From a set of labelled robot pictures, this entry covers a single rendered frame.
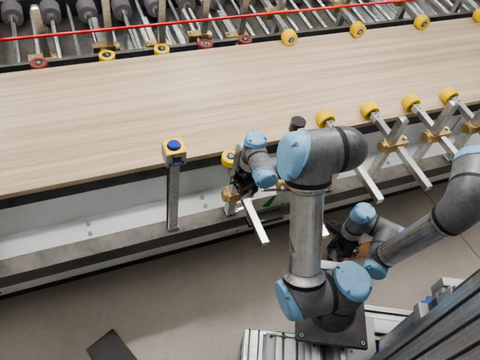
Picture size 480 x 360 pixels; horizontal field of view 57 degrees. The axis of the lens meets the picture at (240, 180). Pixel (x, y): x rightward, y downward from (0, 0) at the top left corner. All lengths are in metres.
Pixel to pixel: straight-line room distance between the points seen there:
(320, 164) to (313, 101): 1.25
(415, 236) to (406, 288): 1.59
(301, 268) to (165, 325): 1.41
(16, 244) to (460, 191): 1.67
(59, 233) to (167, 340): 0.82
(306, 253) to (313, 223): 0.09
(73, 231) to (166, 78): 0.84
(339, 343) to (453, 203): 0.54
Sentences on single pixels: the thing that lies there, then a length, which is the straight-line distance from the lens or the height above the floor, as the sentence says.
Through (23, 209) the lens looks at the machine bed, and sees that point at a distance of 1.98.
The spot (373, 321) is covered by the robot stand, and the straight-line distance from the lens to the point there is 1.63.
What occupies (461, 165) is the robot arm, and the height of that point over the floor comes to 1.54.
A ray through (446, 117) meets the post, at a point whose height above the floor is 1.09.
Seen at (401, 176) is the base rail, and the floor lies 0.70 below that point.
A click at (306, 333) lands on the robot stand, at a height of 1.04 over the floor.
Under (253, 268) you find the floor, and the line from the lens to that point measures 2.66.
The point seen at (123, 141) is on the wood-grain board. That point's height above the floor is 0.90.
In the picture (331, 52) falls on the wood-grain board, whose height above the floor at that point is 0.90.
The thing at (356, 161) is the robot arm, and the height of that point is 1.58.
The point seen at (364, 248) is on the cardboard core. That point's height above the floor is 0.08.
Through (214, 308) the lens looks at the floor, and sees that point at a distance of 2.53.
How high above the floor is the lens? 2.35
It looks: 52 degrees down
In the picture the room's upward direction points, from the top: 12 degrees clockwise
